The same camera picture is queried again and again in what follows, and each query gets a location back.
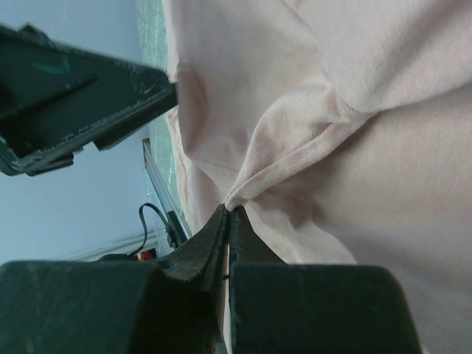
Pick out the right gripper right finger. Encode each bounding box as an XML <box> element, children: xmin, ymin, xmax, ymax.
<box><xmin>229</xmin><ymin>207</ymin><xmax>422</xmax><ymax>353</ymax></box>

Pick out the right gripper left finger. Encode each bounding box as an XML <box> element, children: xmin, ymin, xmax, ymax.
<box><xmin>1</xmin><ymin>206</ymin><xmax>228</xmax><ymax>353</ymax></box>

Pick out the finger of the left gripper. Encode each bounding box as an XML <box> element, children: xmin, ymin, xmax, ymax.
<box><xmin>1</xmin><ymin>25</ymin><xmax>177</xmax><ymax>176</ymax></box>

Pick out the pink graphic t-shirt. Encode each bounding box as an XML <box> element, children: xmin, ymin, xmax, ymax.
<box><xmin>163</xmin><ymin>1</ymin><xmax>471</xmax><ymax>353</ymax></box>

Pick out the aluminium frame rail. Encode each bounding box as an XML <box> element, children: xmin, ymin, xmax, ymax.
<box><xmin>65</xmin><ymin>138</ymin><xmax>190</xmax><ymax>262</ymax></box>

